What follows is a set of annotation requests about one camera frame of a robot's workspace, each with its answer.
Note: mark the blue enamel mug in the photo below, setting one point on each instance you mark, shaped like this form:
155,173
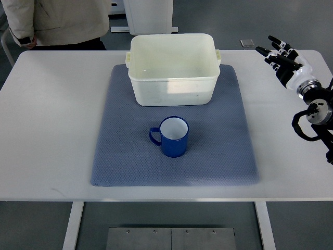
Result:
171,136

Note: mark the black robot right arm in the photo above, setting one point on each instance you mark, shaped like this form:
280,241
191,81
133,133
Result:
318,113

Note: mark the white plastic box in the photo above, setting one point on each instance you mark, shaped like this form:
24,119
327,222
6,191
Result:
173,69

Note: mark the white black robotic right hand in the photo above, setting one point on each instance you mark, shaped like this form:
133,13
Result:
290,66

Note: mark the person in beige jacket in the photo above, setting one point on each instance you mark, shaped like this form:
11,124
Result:
58,25

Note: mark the grey metal floor plate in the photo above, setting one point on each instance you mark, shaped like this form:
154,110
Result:
171,238

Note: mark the white table leg right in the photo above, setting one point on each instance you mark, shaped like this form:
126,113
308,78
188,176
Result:
264,223

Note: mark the white table leg left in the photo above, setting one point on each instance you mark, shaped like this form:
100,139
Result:
73,226

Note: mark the white pedestal column base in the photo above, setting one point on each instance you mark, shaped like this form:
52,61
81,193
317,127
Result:
147,17

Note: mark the small grey floor socket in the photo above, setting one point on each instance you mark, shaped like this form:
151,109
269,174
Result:
247,43

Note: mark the white table leg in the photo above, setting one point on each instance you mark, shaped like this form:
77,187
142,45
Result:
73,226
264,223

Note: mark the blue textured mat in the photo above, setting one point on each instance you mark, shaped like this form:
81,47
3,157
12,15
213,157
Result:
201,145

